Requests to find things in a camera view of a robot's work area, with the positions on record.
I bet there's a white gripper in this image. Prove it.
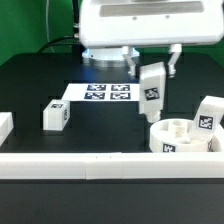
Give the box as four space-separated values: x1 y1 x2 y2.
79 0 224 77

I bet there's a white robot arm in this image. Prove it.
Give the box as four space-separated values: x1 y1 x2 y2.
79 0 224 75

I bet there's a white marker sheet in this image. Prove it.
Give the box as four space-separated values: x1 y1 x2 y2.
62 83 139 102

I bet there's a black cable horizontal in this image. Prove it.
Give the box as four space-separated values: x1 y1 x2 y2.
37 35 80 54

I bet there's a black cable vertical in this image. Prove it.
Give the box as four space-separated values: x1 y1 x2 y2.
72 0 79 29

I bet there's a white right fence wall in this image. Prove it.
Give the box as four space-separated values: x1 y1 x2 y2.
213 125 224 153

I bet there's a white fence wall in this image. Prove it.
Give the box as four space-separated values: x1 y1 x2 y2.
0 152 224 180
0 112 14 147
213 125 224 153

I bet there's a thin white cable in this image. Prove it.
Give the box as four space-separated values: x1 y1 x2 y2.
45 0 56 54

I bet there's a white left fence wall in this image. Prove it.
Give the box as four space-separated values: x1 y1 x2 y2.
0 112 14 147

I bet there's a white front fence wall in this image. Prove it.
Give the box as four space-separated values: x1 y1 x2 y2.
0 152 224 180

